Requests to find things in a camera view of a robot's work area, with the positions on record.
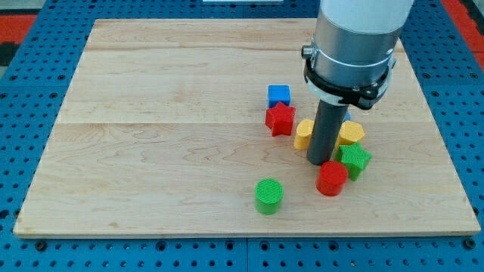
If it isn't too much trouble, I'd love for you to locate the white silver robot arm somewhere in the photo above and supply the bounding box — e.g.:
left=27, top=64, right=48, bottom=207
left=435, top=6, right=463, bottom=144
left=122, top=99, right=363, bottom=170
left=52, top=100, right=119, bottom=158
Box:
left=301, top=0, right=414, bottom=110

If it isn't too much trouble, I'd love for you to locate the wooden board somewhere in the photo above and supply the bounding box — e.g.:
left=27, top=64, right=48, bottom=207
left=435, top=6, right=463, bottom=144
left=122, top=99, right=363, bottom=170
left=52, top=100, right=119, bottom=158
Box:
left=14, top=19, right=480, bottom=239

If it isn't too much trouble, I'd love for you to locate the red star block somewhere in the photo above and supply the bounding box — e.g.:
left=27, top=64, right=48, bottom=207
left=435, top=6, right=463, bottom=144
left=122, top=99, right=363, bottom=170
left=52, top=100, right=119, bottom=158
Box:
left=265, top=101, right=296, bottom=137

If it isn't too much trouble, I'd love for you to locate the blue cube block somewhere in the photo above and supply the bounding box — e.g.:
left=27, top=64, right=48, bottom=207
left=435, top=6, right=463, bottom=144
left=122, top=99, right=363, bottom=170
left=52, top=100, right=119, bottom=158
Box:
left=267, top=85, right=290, bottom=108

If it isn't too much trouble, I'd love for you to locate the green cylinder block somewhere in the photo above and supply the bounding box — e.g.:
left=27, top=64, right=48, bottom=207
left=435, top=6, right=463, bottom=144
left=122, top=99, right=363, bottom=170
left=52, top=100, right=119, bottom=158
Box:
left=254, top=178, right=284, bottom=215

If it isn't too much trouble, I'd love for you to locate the yellow rounded block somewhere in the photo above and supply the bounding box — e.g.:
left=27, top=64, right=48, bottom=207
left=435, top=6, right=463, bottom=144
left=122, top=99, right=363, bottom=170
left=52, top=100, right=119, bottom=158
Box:
left=293, top=119, right=314, bottom=150

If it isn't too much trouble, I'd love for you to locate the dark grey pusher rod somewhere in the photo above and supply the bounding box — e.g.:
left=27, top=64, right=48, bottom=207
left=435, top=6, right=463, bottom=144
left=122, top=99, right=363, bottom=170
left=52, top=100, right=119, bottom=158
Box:
left=306, top=100, right=348, bottom=165

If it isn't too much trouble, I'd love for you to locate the red cylinder block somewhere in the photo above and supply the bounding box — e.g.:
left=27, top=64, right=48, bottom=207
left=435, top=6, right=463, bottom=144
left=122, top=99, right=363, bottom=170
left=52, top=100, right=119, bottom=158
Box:
left=316, top=161, right=349, bottom=196

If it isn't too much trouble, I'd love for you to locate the blue block behind rod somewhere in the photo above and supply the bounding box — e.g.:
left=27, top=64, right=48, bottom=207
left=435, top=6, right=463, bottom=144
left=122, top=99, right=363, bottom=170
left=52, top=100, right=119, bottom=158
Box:
left=343, top=111, right=351, bottom=122

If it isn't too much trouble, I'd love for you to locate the yellow hexagon block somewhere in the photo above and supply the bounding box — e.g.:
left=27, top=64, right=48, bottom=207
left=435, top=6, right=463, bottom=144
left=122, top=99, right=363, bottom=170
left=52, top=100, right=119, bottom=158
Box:
left=336, top=121, right=365, bottom=147

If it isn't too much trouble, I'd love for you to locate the green star block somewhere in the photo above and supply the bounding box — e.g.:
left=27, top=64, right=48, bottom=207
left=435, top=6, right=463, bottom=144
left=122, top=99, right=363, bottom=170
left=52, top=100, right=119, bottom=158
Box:
left=335, top=142, right=373, bottom=181

